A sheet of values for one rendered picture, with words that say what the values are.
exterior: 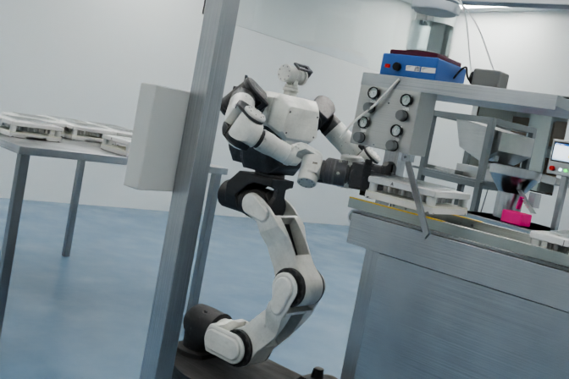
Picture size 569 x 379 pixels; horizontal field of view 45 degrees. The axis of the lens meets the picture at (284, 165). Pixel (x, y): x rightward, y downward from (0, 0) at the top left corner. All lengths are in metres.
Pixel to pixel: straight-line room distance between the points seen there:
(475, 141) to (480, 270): 4.11
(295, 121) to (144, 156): 0.95
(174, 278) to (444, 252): 0.79
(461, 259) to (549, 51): 6.30
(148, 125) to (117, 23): 5.23
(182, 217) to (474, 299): 0.88
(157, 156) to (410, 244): 0.83
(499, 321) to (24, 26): 5.35
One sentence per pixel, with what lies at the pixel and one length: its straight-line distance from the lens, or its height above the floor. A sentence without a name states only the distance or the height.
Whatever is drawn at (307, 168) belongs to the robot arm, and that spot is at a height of 1.02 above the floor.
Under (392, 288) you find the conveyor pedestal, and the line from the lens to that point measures 2.22.
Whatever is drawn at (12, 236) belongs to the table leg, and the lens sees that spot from 3.07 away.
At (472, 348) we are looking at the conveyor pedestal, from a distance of 2.12.
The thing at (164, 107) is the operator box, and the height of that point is 1.14.
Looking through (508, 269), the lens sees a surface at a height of 0.88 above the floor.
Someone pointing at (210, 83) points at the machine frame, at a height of 1.22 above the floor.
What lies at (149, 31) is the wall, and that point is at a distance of 7.03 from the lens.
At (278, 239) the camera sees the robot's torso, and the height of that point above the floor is 0.73.
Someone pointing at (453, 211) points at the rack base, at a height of 0.98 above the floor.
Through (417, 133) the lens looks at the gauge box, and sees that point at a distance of 2.13.
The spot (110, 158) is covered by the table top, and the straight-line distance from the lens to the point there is 3.17.
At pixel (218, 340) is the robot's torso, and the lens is 2.73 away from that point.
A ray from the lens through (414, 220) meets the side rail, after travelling 2.12.
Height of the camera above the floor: 1.17
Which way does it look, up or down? 4 degrees down
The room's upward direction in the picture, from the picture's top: 11 degrees clockwise
